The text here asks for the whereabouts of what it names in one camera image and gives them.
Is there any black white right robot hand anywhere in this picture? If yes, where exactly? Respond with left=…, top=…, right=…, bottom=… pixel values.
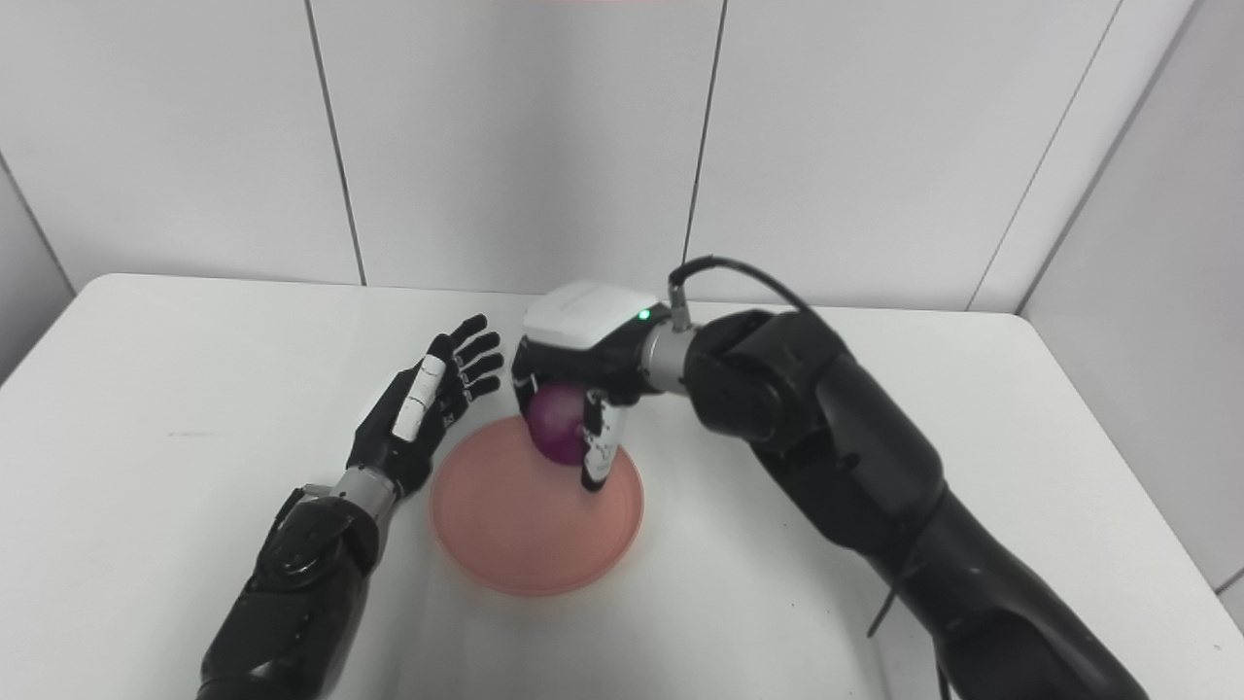
left=510, top=280, right=674, bottom=494

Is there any purple red onion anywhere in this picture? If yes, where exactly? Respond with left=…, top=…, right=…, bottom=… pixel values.
left=524, top=383, right=596, bottom=467

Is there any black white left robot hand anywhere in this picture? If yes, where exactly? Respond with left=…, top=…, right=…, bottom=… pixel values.
left=346, top=313, right=506, bottom=500

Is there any pink round plate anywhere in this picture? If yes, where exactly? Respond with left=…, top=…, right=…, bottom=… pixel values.
left=430, top=415, right=645, bottom=598

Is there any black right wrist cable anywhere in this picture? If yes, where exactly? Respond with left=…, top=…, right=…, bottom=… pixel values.
left=668, top=255, right=819, bottom=333

